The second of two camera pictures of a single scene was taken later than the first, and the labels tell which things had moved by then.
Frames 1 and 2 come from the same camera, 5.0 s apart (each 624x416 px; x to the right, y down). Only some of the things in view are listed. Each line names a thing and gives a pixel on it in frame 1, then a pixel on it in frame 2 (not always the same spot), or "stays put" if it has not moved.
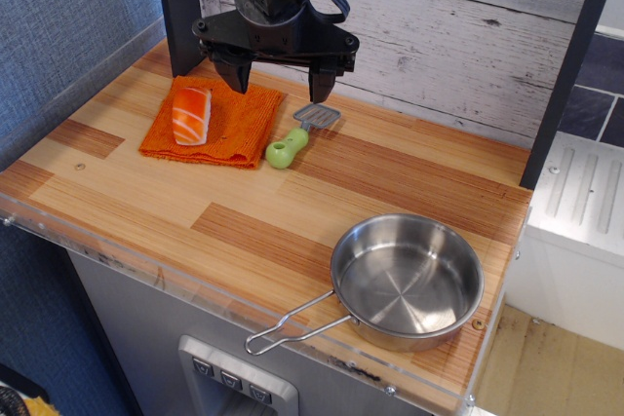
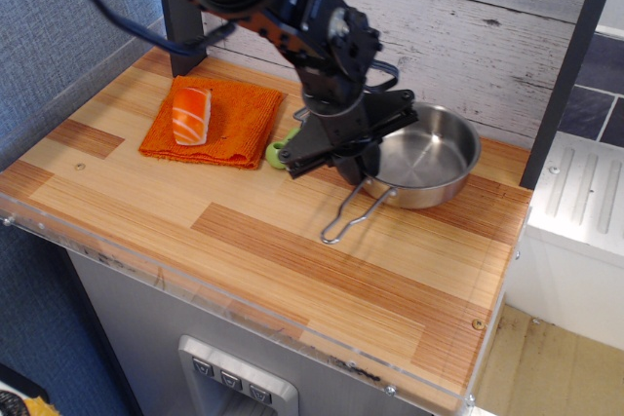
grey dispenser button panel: x=216 y=383 stays put
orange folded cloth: x=239 y=125 stays put
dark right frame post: x=580 y=37 stays put
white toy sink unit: x=569 y=270 stays put
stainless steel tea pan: x=410 y=283 to x=427 y=164
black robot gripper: x=231 y=39 to x=341 y=115
